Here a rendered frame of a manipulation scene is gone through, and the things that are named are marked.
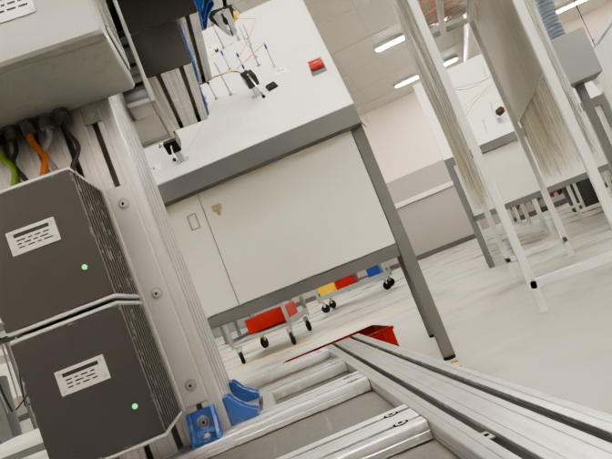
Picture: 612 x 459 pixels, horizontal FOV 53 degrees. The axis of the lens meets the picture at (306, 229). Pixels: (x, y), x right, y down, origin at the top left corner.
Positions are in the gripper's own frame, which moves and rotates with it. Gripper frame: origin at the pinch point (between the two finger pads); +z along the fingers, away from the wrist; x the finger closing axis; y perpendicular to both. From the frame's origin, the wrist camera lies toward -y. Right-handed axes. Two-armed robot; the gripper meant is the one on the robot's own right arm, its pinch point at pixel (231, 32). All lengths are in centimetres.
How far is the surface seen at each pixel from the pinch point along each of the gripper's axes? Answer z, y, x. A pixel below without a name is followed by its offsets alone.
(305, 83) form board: 27.0, -8.6, -13.1
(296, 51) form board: 17.0, 12.8, -20.1
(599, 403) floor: 89, -139, -6
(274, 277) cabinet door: 74, -34, 31
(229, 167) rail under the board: 37, -24, 25
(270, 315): 190, 228, 48
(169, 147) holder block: 22.1, -17.8, 38.5
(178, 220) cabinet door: 44, -19, 49
